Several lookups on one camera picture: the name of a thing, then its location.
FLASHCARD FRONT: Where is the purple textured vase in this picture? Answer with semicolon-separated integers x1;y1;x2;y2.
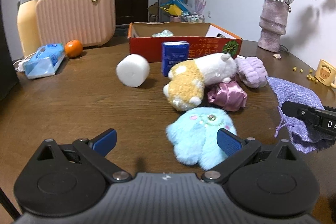
258;0;290;53

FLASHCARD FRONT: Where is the fallen pink petal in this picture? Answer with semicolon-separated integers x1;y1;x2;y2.
273;54;282;59

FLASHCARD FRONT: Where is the yellow bear mug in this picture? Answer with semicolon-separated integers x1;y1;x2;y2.
315;59;336;89

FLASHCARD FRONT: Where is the lilac fluffy headband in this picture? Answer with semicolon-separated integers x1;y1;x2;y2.
235;57;268;89

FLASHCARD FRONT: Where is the iridescent white plastic bag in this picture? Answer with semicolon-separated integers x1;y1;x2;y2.
152;30;174;38

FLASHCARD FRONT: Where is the yellow thermos bottle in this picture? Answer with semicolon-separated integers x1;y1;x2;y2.
17;0;41;57

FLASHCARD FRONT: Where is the purple woven drawstring pouch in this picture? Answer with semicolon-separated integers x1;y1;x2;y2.
267;77;335;153

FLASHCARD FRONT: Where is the orange cardboard box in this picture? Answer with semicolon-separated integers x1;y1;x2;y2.
127;21;243;63

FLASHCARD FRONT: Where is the white foam cylinder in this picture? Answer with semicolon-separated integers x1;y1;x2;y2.
116;54;150;88

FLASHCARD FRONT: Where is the black monitor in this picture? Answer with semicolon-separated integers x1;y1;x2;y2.
0;9;19;101

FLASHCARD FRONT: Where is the blue wet wipes pack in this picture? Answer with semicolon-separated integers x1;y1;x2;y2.
23;43;65;80

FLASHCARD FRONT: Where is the yellow and blue bags pile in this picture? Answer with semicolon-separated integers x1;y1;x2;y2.
159;0;191;17

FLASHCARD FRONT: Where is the orange tangerine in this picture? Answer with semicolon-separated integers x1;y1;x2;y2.
64;40;83;58

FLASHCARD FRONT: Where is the blue tissue pack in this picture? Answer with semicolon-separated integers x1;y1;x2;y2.
161;41;189;76

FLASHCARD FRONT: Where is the white charger with cable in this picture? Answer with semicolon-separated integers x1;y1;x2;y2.
13;52;37;73

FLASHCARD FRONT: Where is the light blue fluffy plush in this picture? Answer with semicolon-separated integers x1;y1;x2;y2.
166;107;236;170

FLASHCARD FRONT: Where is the pink ribbed suitcase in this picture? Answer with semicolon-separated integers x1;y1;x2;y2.
37;0;116;47

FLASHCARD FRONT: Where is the pink satin scrunchie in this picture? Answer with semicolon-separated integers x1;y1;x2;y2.
207;81;247;112

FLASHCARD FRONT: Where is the yellow and white plush toy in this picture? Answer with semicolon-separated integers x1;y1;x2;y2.
163;53;237;111

